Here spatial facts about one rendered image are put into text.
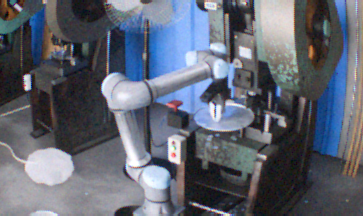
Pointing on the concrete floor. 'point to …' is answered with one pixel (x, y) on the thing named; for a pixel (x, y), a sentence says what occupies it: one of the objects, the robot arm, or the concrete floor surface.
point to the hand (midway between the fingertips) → (215, 119)
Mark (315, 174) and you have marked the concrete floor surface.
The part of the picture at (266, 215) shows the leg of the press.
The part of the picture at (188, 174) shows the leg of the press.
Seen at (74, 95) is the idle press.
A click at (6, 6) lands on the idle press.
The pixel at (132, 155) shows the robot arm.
